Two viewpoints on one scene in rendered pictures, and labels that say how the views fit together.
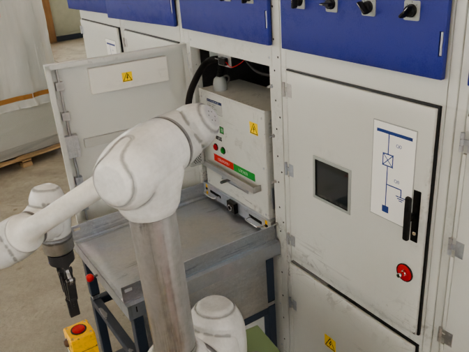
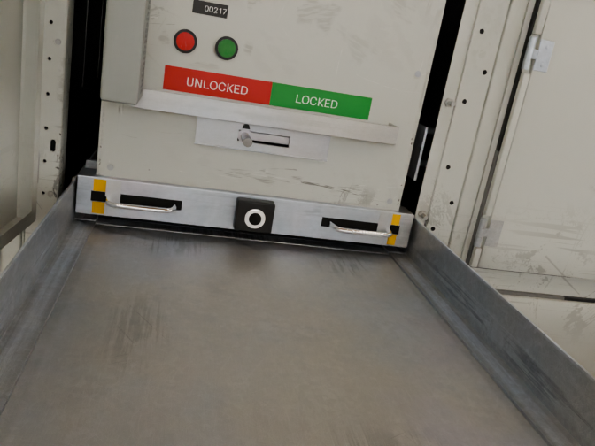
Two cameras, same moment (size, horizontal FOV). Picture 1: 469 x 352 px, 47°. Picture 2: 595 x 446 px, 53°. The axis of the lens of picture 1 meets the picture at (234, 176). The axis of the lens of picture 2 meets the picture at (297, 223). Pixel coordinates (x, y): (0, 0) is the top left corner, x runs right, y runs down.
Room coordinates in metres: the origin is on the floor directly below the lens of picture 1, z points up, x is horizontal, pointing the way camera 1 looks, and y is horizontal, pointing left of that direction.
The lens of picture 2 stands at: (1.76, 0.85, 1.17)
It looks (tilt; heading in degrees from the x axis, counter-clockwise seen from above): 17 degrees down; 290
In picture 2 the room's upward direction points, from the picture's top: 10 degrees clockwise
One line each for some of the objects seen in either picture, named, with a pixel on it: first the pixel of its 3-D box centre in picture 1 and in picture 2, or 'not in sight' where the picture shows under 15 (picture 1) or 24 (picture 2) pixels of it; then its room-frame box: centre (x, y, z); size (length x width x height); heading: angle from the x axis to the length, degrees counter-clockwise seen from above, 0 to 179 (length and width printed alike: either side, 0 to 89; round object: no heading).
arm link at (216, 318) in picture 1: (216, 336); not in sight; (1.17, 0.08, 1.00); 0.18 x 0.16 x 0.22; 153
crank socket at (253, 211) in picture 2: (232, 207); (254, 216); (2.13, 0.02, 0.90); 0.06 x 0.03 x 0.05; 32
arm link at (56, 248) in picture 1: (57, 242); not in sight; (1.36, 0.53, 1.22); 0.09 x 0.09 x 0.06
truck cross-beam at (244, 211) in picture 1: (239, 204); (251, 209); (2.15, -0.01, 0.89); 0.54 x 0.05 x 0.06; 32
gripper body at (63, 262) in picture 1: (63, 263); not in sight; (1.36, 0.53, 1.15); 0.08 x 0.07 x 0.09; 32
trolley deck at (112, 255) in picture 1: (172, 245); (272, 364); (1.97, 0.29, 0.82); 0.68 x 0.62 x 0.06; 122
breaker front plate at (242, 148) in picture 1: (232, 153); (277, 50); (2.14, 0.00, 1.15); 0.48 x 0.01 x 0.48; 32
